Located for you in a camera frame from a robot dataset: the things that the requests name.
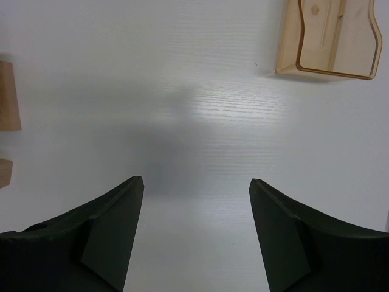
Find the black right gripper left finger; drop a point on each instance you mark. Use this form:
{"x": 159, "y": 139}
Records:
{"x": 85, "y": 249}

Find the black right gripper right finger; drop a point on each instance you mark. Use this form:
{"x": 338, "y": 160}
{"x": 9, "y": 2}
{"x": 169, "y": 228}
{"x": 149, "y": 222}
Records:
{"x": 304, "y": 249}

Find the amber transparent plastic bin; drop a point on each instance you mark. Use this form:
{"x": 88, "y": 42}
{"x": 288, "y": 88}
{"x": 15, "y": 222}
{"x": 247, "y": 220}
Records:
{"x": 329, "y": 40}

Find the wide wooden block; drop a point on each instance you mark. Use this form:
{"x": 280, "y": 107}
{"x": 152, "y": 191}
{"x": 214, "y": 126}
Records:
{"x": 10, "y": 118}

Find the small wooden cube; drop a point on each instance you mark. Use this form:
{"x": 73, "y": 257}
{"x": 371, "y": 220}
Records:
{"x": 6, "y": 167}

